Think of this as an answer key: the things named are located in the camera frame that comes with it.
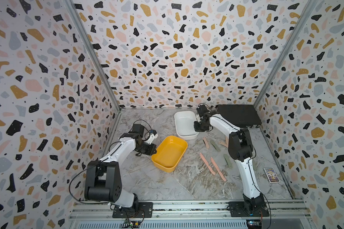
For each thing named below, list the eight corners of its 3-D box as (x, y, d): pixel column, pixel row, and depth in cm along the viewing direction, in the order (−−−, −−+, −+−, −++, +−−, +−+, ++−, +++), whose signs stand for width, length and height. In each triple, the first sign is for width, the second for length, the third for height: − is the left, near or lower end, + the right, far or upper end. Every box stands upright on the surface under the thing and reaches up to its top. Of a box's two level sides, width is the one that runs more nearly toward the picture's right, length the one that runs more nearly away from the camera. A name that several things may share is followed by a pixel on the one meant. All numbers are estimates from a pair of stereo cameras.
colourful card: (268, 182, 86) (270, 181, 84) (263, 169, 91) (265, 167, 89) (277, 182, 86) (279, 181, 84) (271, 169, 91) (273, 167, 89)
